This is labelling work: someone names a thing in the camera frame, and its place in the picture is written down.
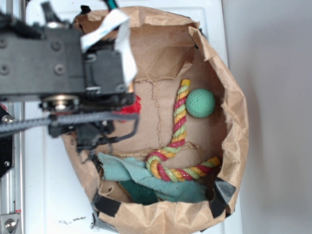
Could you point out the brown paper bag bin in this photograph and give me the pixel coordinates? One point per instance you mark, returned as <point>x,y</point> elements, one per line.
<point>168,48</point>

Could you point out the multicolour twisted rope toy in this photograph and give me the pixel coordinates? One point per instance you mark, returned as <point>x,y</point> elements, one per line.
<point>154,159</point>

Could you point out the black metal bracket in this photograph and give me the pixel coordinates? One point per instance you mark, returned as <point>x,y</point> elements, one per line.
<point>6,143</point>

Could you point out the red paper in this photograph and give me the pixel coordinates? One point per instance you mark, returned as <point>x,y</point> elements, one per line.
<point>135,108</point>

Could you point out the aluminium frame rail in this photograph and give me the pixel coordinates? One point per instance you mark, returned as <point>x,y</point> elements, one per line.
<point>12,195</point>

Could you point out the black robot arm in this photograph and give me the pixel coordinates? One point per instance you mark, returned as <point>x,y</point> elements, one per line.
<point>82,80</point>

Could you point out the green textured ball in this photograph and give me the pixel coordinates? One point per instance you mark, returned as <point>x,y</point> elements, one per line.
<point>200,103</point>

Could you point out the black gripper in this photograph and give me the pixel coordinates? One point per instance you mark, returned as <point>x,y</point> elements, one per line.
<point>82,80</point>

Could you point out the teal cloth towel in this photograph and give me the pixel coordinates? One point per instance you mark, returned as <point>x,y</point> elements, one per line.
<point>144,188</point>

